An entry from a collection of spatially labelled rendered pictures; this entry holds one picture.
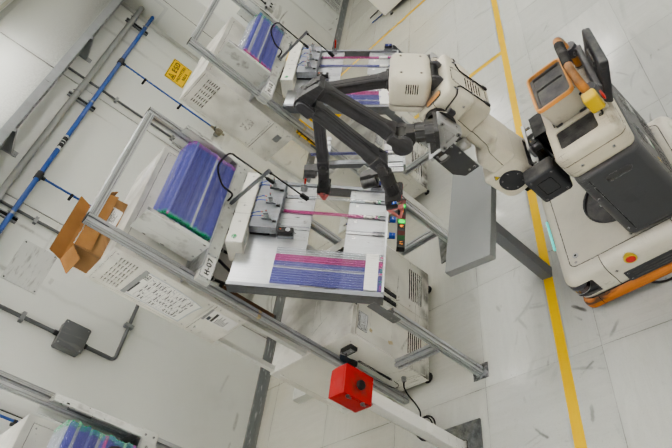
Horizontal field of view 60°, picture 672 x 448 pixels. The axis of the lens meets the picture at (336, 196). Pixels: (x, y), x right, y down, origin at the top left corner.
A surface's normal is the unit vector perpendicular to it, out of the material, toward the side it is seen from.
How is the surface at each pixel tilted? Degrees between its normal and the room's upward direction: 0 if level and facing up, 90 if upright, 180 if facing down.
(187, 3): 90
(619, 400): 0
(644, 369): 0
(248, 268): 48
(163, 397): 90
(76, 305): 90
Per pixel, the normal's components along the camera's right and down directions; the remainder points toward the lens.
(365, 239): 0.00, -0.72
